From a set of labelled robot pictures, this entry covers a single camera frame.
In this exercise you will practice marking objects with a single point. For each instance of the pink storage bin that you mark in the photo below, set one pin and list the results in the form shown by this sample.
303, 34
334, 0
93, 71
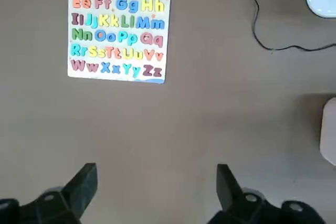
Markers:
329, 132

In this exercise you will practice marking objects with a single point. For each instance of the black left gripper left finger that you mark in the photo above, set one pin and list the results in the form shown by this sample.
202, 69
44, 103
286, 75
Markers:
65, 203

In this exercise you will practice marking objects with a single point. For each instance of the colourful alphabet puzzle board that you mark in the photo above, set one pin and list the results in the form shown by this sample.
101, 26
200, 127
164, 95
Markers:
118, 27

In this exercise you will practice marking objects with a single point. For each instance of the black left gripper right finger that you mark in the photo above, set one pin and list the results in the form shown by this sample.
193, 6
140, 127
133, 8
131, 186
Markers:
244, 208

